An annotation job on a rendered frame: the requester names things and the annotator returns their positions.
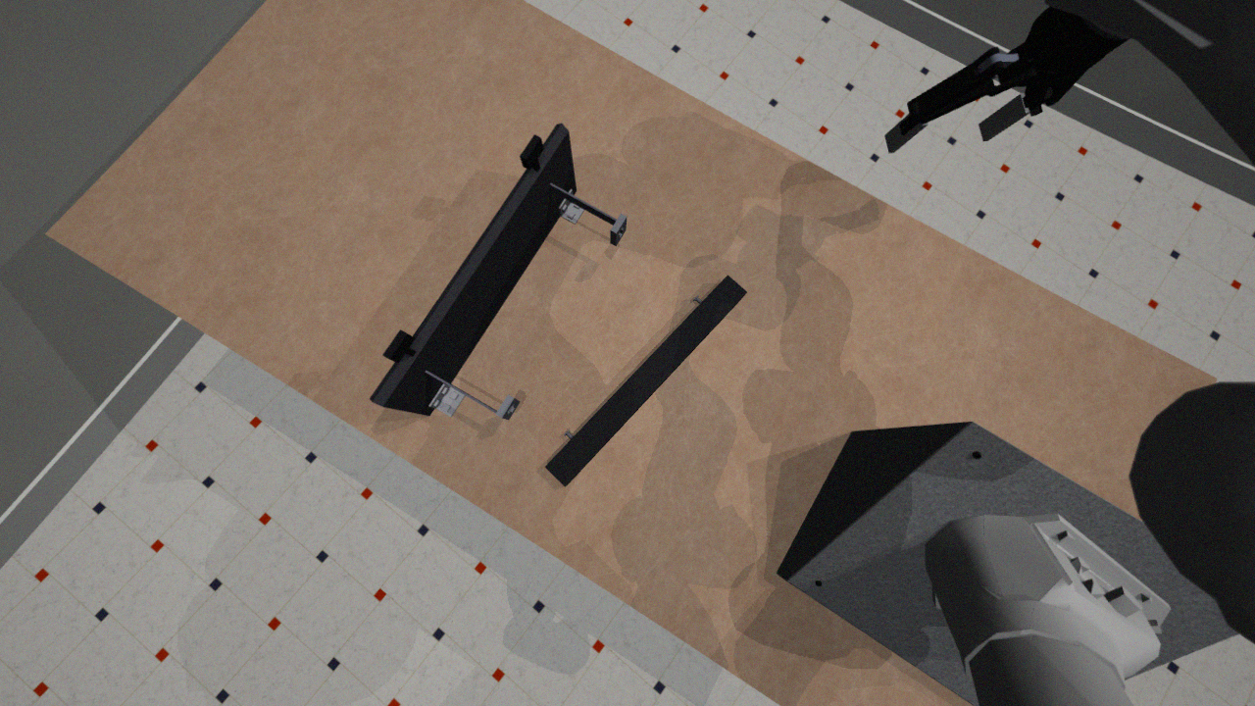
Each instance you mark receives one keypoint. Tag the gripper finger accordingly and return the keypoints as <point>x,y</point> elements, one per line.
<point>1030,101</point>
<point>976,79</point>

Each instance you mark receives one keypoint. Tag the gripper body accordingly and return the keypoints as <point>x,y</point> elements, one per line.
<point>1063,43</point>

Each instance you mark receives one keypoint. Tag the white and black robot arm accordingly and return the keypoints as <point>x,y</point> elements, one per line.
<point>1031,633</point>

